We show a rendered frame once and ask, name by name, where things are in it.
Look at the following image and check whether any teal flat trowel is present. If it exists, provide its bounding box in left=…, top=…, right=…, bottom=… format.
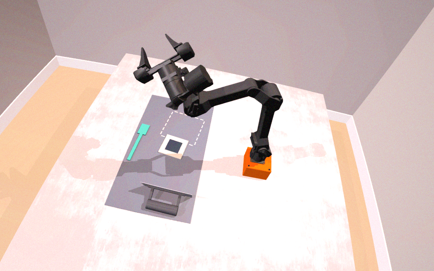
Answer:
left=127, top=124, right=150, bottom=161

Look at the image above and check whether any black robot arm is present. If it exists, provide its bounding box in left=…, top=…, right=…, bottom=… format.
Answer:
left=165, top=65, right=283, bottom=164

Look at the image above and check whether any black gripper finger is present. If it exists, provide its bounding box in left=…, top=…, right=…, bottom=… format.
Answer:
left=165, top=34, right=183, bottom=52
left=137, top=47, right=151, bottom=69

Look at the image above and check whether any dark grey mat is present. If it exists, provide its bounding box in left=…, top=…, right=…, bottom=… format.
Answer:
left=104, top=95, right=214, bottom=223

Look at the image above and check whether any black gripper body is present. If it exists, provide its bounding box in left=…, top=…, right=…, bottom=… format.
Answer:
left=133, top=42, right=195, bottom=87

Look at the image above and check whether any cream square tile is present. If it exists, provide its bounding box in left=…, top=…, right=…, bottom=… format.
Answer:
left=158, top=134, right=188, bottom=159

